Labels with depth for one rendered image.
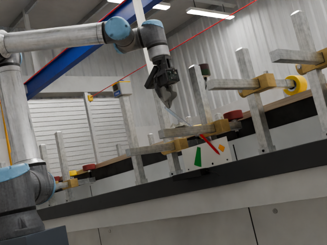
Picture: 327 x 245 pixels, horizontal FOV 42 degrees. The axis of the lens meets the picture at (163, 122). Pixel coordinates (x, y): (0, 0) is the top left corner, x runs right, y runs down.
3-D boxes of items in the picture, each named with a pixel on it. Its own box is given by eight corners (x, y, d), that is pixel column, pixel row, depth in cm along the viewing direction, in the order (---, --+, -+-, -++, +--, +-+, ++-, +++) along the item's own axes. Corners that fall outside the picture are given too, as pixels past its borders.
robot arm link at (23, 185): (-14, 216, 157) (-21, 169, 160) (9, 212, 174) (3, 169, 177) (24, 207, 155) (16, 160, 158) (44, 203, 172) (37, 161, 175)
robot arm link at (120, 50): (108, 29, 178) (136, 21, 177) (115, 38, 190) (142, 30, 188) (113, 50, 177) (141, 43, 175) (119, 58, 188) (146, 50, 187)
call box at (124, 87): (121, 95, 210) (118, 80, 211) (114, 99, 215) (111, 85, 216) (133, 95, 214) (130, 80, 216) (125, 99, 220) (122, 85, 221)
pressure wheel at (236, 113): (239, 135, 172) (232, 108, 173) (225, 140, 178) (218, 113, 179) (251, 134, 177) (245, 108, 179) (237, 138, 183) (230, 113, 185)
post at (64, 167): (70, 207, 259) (56, 131, 267) (67, 207, 262) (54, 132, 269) (75, 205, 262) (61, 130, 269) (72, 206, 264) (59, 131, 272)
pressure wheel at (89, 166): (87, 183, 275) (84, 165, 277) (99, 180, 274) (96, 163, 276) (83, 183, 267) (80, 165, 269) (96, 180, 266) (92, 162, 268)
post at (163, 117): (176, 177, 186) (153, 73, 194) (171, 178, 189) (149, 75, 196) (182, 175, 189) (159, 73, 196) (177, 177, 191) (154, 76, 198)
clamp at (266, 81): (267, 86, 147) (264, 72, 148) (238, 98, 157) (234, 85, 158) (278, 86, 151) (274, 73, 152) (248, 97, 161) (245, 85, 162)
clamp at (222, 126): (222, 131, 164) (219, 119, 165) (198, 139, 174) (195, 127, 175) (231, 130, 168) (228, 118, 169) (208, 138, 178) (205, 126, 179)
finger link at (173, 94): (176, 104, 175) (171, 83, 176) (167, 109, 179) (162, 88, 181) (181, 104, 177) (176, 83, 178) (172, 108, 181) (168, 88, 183)
